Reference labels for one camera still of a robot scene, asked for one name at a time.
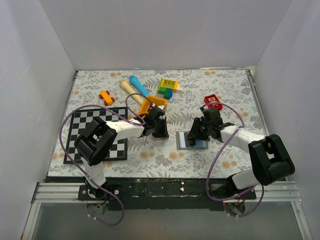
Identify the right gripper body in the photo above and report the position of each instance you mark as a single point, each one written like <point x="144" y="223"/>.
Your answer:
<point x="208" y="127"/>

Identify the grey card holder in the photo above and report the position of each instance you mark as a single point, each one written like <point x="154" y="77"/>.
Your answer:
<point x="182" y="143"/>

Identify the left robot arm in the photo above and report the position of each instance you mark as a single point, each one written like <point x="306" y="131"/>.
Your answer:
<point x="96" y="140"/>

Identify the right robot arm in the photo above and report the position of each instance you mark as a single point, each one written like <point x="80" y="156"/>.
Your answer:
<point x="270" y="160"/>

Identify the red owl block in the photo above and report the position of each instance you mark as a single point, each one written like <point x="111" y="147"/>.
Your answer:
<point x="212" y="101"/>

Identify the colourful block house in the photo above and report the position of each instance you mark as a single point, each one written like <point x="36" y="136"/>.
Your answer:
<point x="167" y="87"/>

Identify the cream wooden pin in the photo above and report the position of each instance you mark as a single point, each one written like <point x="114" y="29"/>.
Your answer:
<point x="125" y="85"/>

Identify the orange toy car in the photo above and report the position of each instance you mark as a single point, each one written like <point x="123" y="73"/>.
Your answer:
<point x="105" y="96"/>

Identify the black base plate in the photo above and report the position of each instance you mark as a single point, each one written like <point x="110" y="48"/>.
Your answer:
<point x="146" y="193"/>

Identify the aluminium frame rail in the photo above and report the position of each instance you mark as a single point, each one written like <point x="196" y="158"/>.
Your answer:
<point x="279" y="193"/>

